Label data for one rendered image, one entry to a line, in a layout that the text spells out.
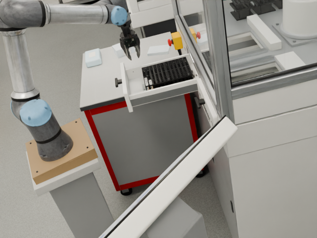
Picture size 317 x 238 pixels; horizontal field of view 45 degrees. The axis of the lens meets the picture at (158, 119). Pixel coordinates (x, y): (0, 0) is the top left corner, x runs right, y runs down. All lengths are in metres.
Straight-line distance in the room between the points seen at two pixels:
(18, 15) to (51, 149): 0.54
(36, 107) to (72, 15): 0.39
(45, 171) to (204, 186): 1.13
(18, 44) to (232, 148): 0.92
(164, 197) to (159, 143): 1.37
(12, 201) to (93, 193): 1.16
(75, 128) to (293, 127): 0.94
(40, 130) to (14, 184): 1.43
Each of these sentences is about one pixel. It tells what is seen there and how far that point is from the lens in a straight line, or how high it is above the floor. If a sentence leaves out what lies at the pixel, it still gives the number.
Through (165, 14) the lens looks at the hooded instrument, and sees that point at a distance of 2.54.
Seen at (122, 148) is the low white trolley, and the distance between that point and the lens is 2.18.
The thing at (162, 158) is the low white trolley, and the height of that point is 0.27.
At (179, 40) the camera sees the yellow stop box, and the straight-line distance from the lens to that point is 2.06.
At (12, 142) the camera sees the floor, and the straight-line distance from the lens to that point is 3.40.
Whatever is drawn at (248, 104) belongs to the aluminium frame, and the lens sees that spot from 1.30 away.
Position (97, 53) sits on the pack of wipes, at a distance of 2.36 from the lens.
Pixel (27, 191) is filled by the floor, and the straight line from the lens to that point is 2.85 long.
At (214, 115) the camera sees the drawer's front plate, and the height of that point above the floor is 0.93.
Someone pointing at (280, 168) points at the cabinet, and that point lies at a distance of 1.55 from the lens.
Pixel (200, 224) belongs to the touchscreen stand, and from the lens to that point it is 1.00.
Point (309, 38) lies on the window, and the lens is 1.28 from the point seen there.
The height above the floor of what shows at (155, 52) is 0.78.
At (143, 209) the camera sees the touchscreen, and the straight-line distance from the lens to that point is 0.80.
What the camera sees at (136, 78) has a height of 0.84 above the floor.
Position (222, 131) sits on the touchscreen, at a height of 1.18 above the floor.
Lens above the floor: 1.79
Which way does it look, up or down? 37 degrees down
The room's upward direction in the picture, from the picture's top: 15 degrees counter-clockwise
